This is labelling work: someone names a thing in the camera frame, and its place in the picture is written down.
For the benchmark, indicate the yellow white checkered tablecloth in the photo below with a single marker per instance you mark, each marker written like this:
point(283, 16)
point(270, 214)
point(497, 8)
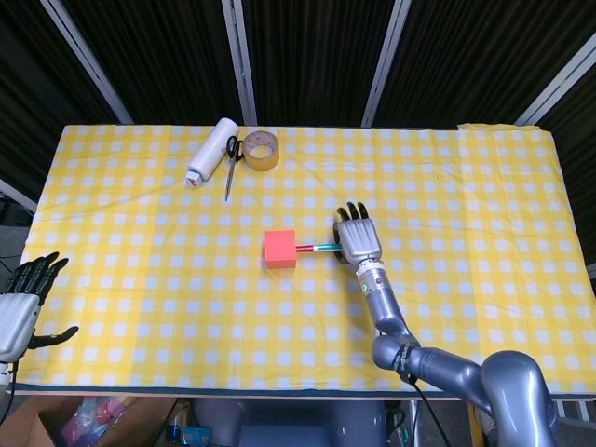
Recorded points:
point(186, 302)

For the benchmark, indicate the white cylindrical bottle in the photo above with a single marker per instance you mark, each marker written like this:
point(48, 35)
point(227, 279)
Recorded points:
point(215, 146)

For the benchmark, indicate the red and teal marker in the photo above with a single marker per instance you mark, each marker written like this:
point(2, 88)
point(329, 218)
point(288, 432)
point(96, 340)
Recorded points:
point(316, 248)

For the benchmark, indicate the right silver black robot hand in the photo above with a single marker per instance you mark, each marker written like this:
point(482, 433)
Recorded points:
point(361, 239)

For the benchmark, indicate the cardboard box with colourful items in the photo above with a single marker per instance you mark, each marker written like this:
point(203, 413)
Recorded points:
point(37, 426)

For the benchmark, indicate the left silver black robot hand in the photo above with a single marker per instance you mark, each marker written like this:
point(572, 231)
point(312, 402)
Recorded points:
point(13, 321)

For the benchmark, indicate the aluminium frame post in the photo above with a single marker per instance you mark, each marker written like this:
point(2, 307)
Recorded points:
point(556, 84)
point(384, 63)
point(241, 60)
point(88, 63)

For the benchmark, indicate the brown packing tape roll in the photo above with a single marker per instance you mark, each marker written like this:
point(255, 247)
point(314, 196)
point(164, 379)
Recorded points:
point(261, 164)

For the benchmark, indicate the red cube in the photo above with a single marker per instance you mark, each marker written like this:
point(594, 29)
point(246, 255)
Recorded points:
point(279, 249)

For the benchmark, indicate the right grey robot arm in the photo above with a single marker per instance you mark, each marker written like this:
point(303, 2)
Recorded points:
point(384, 307)

